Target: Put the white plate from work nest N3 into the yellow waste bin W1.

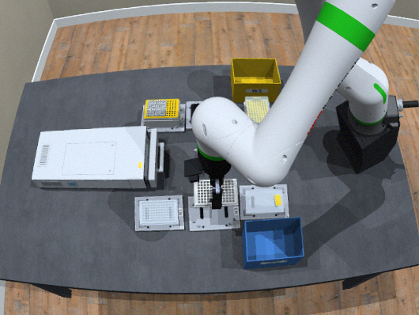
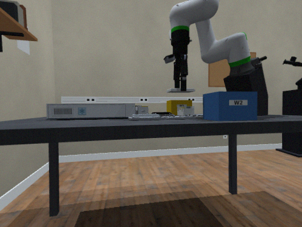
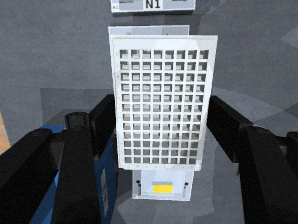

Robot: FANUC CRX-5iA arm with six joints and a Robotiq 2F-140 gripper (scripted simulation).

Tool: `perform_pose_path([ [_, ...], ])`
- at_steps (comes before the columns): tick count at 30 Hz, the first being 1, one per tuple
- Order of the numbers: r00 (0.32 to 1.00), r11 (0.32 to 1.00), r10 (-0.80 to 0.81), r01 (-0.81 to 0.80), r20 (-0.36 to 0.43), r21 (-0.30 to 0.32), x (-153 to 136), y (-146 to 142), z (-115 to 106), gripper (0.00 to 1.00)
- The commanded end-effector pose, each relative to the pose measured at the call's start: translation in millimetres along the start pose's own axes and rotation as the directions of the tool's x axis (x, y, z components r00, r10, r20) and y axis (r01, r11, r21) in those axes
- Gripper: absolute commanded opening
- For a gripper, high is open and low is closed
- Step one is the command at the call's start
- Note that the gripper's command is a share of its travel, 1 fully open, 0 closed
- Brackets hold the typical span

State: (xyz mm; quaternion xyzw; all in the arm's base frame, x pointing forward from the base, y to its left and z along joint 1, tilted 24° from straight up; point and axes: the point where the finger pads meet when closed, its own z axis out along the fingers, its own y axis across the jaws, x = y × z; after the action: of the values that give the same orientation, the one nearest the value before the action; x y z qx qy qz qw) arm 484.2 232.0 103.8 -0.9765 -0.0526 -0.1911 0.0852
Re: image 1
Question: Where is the blue box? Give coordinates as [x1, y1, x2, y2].
[242, 217, 304, 269]

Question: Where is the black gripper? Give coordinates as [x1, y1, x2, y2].
[202, 165, 231, 210]

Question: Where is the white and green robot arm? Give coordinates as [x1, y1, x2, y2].
[184, 0, 419, 188]

